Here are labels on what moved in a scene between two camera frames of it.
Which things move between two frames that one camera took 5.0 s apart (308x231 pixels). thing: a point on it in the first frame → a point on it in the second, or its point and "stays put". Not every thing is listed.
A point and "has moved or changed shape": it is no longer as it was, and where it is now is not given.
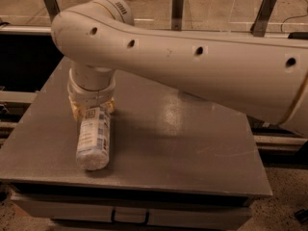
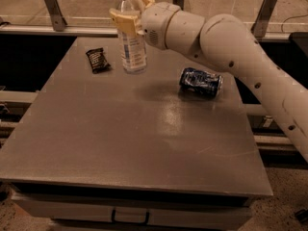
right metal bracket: (264, 13) stays put
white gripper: (90, 94) → (155, 23)
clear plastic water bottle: (92, 141) has moved or changed shape
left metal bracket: (51, 3) stays put
